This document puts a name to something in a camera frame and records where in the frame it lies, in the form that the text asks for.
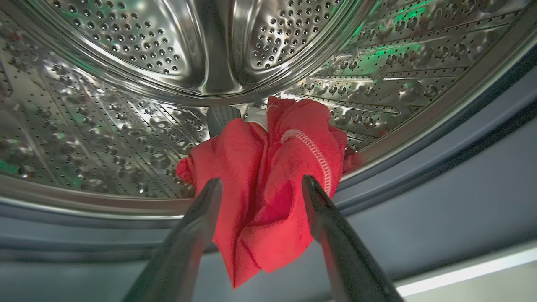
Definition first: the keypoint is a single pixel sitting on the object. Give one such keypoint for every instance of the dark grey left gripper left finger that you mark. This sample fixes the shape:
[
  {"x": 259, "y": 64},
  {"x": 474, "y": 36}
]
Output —
[{"x": 184, "y": 260}]

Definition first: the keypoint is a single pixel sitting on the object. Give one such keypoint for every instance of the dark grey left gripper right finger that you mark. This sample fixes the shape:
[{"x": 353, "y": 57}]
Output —
[{"x": 348, "y": 260}]

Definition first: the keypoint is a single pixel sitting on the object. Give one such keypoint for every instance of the red garment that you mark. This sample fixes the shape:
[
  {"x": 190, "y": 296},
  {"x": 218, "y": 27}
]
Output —
[{"x": 268, "y": 209}]

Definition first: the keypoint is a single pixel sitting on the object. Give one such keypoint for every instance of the grey rubber door seal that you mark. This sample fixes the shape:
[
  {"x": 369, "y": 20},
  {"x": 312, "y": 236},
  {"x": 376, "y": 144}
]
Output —
[{"x": 440, "y": 226}]

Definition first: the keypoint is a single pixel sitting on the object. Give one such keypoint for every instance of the white front-load washing machine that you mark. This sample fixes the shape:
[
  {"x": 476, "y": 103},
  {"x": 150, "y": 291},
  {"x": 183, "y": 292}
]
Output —
[{"x": 461, "y": 235}]

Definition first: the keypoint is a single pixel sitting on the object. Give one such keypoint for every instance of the steel washing machine drum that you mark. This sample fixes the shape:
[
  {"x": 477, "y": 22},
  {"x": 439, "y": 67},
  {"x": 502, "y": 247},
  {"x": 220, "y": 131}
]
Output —
[{"x": 126, "y": 126}]

